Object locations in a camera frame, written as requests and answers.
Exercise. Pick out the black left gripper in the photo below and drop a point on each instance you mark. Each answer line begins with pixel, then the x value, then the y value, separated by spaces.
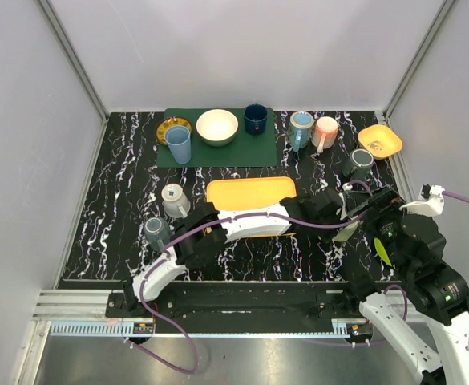
pixel 336 206

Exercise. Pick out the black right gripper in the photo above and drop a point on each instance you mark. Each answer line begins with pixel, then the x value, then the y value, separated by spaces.
pixel 386 202

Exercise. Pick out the sage green mug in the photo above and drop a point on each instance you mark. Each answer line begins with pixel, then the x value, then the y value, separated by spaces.
pixel 346 233

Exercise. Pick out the dark grey mug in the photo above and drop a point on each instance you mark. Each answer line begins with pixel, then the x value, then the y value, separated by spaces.
pixel 358 165

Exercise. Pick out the pink mug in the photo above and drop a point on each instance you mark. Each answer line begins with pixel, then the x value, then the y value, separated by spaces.
pixel 324 133

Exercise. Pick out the white mug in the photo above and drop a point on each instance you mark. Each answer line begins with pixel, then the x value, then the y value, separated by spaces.
pixel 175 202

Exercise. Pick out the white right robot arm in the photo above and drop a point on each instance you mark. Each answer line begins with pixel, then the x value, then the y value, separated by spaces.
pixel 408 240

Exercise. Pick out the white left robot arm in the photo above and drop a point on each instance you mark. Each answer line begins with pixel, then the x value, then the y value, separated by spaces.
pixel 203 234

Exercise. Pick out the blue and beige mug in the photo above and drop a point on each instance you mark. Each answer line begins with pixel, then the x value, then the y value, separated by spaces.
pixel 299 129

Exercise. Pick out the navy blue mug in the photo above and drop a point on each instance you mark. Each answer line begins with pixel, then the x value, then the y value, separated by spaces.
pixel 255 118

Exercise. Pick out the grey-blue mug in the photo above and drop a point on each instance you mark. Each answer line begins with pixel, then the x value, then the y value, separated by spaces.
pixel 157 232

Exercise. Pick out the lime green plate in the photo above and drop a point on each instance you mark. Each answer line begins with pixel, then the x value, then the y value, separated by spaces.
pixel 381 251

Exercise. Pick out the orange plastic tray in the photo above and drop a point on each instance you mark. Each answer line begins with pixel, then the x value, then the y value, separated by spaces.
pixel 232 197

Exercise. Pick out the yellow square dish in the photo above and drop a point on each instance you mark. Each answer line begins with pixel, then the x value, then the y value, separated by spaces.
pixel 380 141

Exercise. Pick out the dark green placemat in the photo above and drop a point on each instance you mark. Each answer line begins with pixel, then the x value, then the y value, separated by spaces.
pixel 244 151

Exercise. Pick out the cream ceramic bowl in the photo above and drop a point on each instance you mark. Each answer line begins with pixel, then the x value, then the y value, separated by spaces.
pixel 217 127

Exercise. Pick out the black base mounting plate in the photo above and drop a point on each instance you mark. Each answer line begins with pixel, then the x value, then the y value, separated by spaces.
pixel 245 307

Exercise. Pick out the light blue plastic cup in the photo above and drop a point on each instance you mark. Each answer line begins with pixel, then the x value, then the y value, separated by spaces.
pixel 178 139

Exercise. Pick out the yellow patterned saucer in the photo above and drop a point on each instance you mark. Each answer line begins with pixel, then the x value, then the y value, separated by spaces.
pixel 168 123

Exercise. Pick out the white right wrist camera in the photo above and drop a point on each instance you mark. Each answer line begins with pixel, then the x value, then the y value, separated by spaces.
pixel 430 202

